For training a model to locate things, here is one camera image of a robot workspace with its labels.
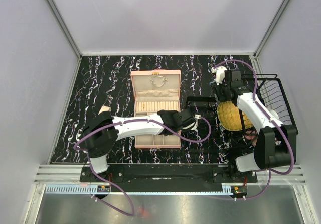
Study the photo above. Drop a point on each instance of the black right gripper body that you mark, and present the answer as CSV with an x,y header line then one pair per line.
x,y
220,91

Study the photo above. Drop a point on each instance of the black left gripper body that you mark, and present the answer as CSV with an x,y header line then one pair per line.
x,y
172,113

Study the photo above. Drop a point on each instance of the pink jewelry box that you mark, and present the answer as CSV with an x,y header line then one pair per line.
x,y
156,90

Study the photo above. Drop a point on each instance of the cream ring box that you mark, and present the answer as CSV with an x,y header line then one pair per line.
x,y
104,108

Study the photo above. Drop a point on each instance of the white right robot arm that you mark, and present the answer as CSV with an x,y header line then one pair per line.
x,y
276,141

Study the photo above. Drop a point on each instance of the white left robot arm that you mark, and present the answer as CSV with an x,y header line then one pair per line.
x,y
104,130

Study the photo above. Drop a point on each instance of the yellow bamboo woven tray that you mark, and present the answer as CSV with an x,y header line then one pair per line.
x,y
231,118

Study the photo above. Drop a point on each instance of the pink floral patterned plate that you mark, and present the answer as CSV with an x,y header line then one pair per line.
x,y
251,136

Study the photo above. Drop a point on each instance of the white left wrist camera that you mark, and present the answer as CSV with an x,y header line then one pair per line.
x,y
193,126

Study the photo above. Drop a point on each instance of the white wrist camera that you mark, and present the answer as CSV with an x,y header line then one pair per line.
x,y
219,73
193,126

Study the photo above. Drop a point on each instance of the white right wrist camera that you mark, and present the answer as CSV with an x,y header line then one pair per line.
x,y
219,73

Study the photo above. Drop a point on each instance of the black wire dish rack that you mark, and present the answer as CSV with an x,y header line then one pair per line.
x,y
269,92

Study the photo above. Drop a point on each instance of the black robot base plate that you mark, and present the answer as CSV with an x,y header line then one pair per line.
x,y
217,173

